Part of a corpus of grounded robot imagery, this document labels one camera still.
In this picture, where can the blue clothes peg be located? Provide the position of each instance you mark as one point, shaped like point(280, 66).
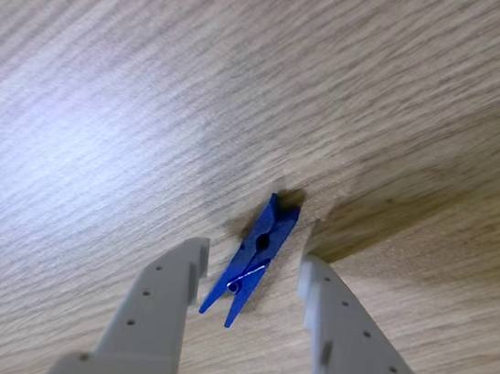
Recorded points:
point(254, 261)

